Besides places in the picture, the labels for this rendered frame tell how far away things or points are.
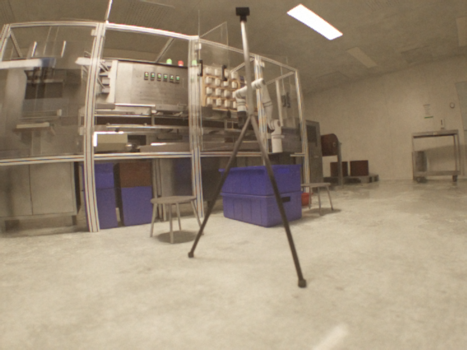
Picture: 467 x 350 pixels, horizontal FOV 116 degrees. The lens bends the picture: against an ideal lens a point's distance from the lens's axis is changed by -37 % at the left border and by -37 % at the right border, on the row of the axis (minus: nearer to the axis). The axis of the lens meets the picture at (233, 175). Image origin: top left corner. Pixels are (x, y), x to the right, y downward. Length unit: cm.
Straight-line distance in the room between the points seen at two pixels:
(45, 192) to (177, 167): 131
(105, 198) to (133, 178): 29
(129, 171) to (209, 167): 93
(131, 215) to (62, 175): 74
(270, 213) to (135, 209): 109
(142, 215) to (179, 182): 58
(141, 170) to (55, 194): 84
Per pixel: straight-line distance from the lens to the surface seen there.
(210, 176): 249
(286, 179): 169
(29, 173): 226
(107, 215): 195
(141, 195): 198
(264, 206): 158
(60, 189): 220
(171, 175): 231
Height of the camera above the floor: 40
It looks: 1 degrees down
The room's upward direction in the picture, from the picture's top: 3 degrees counter-clockwise
